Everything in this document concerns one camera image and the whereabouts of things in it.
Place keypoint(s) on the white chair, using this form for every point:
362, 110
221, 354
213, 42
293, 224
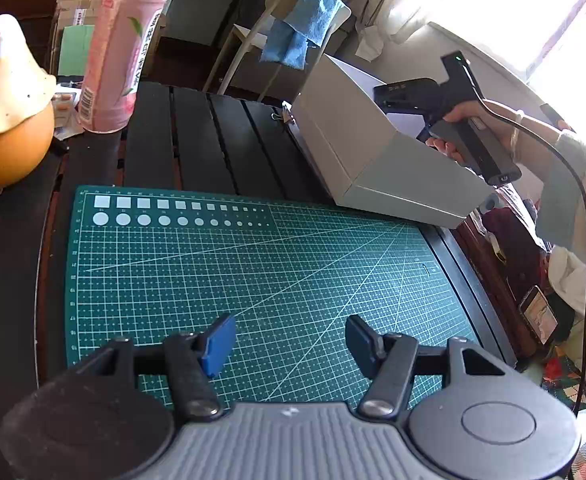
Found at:
245, 42

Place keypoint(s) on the blue towel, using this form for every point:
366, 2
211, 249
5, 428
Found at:
303, 20

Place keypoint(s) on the person's right forearm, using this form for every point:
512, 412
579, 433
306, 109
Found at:
563, 175

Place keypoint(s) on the dark red bag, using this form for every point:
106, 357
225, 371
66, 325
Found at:
510, 240

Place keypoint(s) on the white cardboard box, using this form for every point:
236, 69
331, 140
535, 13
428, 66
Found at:
373, 160

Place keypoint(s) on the cream and orange plush toy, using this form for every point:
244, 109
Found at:
8, 110

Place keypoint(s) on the light green board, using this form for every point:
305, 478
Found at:
75, 50

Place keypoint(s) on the pink plastic bottle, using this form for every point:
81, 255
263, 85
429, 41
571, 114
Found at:
118, 50

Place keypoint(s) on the white garment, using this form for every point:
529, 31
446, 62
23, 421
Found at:
578, 300

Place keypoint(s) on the green cutting mat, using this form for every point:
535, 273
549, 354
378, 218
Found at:
273, 270

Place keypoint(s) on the beige hanging coat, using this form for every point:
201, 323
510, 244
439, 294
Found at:
373, 0

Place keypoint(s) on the bright window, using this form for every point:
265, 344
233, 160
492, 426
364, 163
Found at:
548, 25

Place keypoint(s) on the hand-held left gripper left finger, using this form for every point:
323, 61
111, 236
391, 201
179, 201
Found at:
218, 345

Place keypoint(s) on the large brown cardboard box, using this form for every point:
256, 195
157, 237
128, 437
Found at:
73, 7

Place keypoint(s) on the smartphone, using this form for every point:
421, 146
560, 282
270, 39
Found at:
538, 312

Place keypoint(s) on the person's right hand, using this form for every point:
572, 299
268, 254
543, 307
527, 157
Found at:
473, 110

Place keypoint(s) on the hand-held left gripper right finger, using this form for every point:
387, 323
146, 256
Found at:
360, 342

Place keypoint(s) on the black binder clip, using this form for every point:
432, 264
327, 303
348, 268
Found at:
285, 114

